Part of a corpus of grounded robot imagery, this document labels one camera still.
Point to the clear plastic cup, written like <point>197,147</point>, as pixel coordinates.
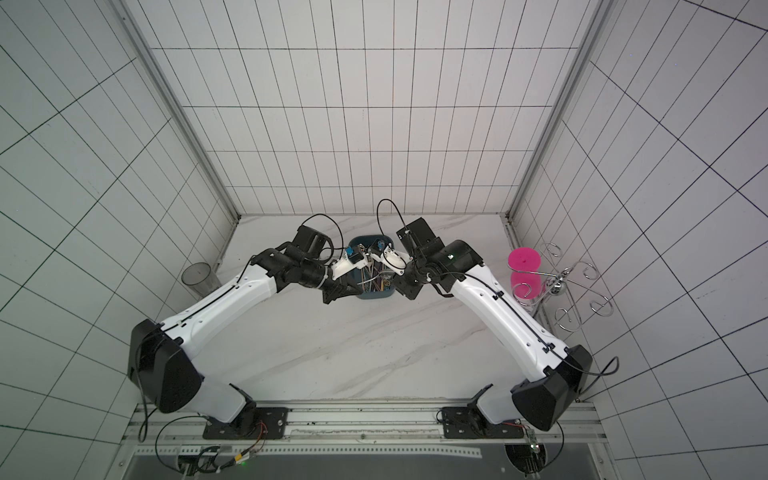
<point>201,279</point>

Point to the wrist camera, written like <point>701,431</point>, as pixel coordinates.
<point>391,258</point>
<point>351,259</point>

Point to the chrome wire cup rack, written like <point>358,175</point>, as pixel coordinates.
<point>557,283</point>

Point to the teal plastic storage box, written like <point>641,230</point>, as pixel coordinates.
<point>375,281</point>

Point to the aluminium mounting rail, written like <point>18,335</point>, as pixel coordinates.
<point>421,427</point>

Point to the pink plastic cup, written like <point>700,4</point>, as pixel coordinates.
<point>525,280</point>

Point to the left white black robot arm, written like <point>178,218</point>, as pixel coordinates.
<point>161,356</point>

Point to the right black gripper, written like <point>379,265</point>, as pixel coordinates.
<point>407,282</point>

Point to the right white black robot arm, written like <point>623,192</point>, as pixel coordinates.
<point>552,374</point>

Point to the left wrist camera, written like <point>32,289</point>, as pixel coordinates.
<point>351,259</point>

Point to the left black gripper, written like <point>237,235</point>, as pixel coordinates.
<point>340,289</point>

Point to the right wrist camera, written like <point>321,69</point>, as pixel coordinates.
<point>391,258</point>

